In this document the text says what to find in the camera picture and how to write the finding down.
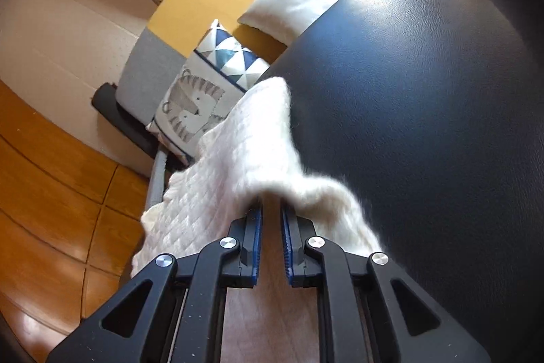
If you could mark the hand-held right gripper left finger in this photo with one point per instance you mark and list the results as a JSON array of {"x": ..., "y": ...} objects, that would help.
[{"x": 255, "y": 248}]

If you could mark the black leather massage bed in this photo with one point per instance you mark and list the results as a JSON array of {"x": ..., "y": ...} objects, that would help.
[{"x": 425, "y": 99}]

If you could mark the tiger print cushion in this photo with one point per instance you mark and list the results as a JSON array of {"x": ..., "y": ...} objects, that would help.
[{"x": 199, "y": 103}]

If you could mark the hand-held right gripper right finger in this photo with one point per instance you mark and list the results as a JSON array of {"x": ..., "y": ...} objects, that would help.
[{"x": 287, "y": 248}]

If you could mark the white knitted scarf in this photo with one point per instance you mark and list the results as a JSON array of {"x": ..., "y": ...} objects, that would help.
[{"x": 238, "y": 159}]

